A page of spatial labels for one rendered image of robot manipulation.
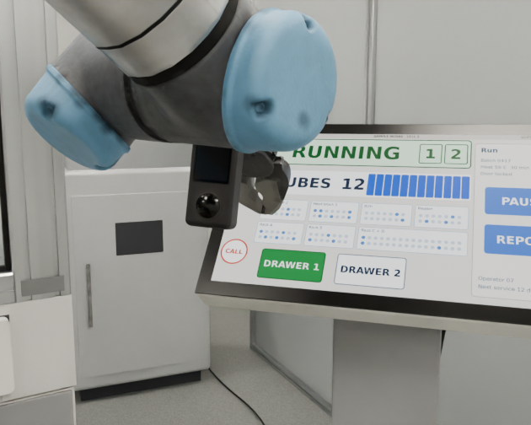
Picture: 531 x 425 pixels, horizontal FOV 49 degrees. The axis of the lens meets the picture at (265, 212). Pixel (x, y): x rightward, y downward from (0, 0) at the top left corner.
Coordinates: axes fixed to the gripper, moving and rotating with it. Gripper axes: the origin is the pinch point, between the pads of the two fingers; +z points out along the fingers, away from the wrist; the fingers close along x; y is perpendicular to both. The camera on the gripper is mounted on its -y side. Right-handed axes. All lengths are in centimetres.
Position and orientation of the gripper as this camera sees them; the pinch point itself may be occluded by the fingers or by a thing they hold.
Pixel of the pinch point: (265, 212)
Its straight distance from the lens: 69.7
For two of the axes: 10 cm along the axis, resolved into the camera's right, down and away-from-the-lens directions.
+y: 1.9, -8.5, 4.8
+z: 2.3, 5.2, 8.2
